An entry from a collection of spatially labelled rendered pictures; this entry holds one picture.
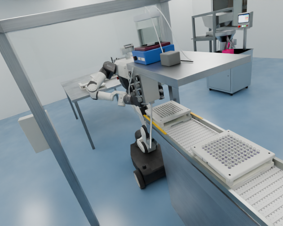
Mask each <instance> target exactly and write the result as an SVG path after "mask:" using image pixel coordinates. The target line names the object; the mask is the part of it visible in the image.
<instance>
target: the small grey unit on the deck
mask: <svg viewBox="0 0 283 226"><path fill-rule="evenodd" d="M160 59H161V65H165V66H173V65H177V64H180V63H181V58H180V52H179V51H168V52H164V53H161V54H160Z"/></svg>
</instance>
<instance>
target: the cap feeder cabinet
mask: <svg viewBox="0 0 283 226"><path fill-rule="evenodd" d="M231 49H234V54H244V55H251V62H248V63H246V64H243V65H239V66H237V67H234V68H231V69H228V70H225V71H222V72H219V73H217V74H214V75H211V76H208V77H207V88H209V90H210V91H211V90H212V89H214V90H219V91H224V92H228V93H230V95H231V96H232V95H233V93H235V92H237V91H239V90H241V89H243V88H248V86H249V85H251V75H252V56H253V48H247V49H246V50H243V49H242V48H231ZM214 53H221V52H220V50H219V51H216V52H214Z"/></svg>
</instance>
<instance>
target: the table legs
mask: <svg viewBox="0 0 283 226"><path fill-rule="evenodd" d="M65 93H66V92H65ZM66 95H67V93H66ZM67 98H68V100H69V102H70V105H71V107H72V110H73V112H74V115H75V117H76V119H78V117H77V115H76V112H75V109H74V107H73V104H72V102H71V100H70V98H69V96H68V95H67ZM116 98H117V101H118V99H119V97H118V95H116ZM74 104H75V107H76V109H77V112H78V114H79V117H80V119H81V121H82V124H83V126H84V129H85V132H86V134H87V137H88V139H89V142H90V144H91V147H92V149H93V150H94V149H95V147H94V144H93V141H92V139H91V136H90V134H89V131H88V129H87V126H86V124H85V121H84V118H83V115H82V113H81V110H80V108H79V105H78V103H77V102H74Z"/></svg>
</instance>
